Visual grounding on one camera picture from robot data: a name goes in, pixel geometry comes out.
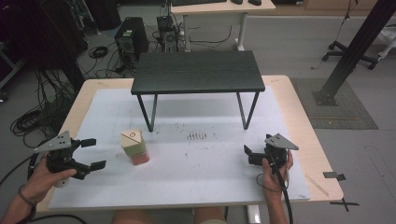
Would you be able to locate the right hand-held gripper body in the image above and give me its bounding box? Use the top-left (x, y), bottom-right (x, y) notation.
top-left (263, 133), bottom-right (300, 171)

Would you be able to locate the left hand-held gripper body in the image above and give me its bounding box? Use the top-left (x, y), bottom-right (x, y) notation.
top-left (34, 130), bottom-right (92, 189)

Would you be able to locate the beige green red carton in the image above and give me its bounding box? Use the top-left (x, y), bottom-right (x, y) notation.
top-left (120, 128), bottom-right (150, 167)

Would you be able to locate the black desktop shelf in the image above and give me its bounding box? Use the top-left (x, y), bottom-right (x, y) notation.
top-left (130, 50), bottom-right (266, 133)

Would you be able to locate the person's right hand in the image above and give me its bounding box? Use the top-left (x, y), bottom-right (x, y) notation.
top-left (262, 149), bottom-right (294, 194)

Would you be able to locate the person's left hand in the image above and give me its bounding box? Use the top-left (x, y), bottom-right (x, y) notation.
top-left (19, 151), bottom-right (78, 205)

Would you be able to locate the dark wristband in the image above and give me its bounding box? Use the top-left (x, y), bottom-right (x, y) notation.
top-left (17, 184), bottom-right (38, 208)

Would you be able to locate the white table leg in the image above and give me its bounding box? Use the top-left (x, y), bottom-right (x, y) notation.
top-left (247, 203), bottom-right (262, 224)

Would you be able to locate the white table mat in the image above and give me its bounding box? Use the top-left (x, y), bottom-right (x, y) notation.
top-left (48, 85), bottom-right (312, 210)

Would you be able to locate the person's left leg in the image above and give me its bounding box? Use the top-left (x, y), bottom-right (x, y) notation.
top-left (110, 209), bottom-right (156, 224)

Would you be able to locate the person's leg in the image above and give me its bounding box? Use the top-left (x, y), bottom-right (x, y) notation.
top-left (191, 206), bottom-right (229, 224)
top-left (110, 209), bottom-right (156, 224)

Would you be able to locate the black tape strip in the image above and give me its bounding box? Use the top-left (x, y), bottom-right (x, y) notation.
top-left (322, 171), bottom-right (347, 182)

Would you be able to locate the person's right leg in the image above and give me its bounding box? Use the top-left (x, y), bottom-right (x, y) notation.
top-left (191, 206), bottom-right (229, 224)

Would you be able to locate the grey floor carpet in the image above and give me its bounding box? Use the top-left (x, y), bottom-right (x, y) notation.
top-left (290, 77), bottom-right (379, 131)

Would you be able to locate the black tape cross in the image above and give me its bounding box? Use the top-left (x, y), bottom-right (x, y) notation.
top-left (329, 198), bottom-right (361, 213)

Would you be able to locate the black computer tower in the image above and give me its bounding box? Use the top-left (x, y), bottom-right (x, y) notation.
top-left (114, 16), bottom-right (150, 69)

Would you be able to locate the black office chair base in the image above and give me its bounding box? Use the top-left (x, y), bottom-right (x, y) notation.
top-left (321, 39), bottom-right (380, 71)

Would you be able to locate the small open computer case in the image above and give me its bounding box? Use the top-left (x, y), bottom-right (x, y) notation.
top-left (156, 15), bottom-right (179, 53)

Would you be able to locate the beige office desk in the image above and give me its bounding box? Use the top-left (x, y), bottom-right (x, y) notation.
top-left (170, 0), bottom-right (277, 52)

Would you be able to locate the black keyboard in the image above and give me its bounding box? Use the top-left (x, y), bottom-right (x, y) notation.
top-left (171, 0), bottom-right (228, 7)

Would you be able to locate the thin black cable loop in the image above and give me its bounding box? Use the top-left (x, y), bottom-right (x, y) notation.
top-left (256, 173), bottom-right (291, 193)

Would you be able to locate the left hand-held gripper black cable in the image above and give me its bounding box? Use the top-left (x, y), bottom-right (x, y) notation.
top-left (0, 151), bottom-right (89, 224)

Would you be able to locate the hand-held gripper black cable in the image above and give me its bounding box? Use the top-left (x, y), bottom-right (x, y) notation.
top-left (268, 153), bottom-right (294, 224)
top-left (0, 151), bottom-right (89, 224)

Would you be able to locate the right hand-held gripper black cable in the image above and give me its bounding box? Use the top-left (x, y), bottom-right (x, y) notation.
top-left (268, 153), bottom-right (294, 224)

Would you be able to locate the bundle of black floor cables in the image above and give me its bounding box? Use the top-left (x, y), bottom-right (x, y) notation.
top-left (8, 66), bottom-right (82, 149)

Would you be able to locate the coiled black cable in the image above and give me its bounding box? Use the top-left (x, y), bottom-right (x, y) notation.
top-left (88, 45), bottom-right (109, 60)

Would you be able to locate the black metal post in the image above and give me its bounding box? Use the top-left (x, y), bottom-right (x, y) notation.
top-left (312, 0), bottom-right (396, 106)

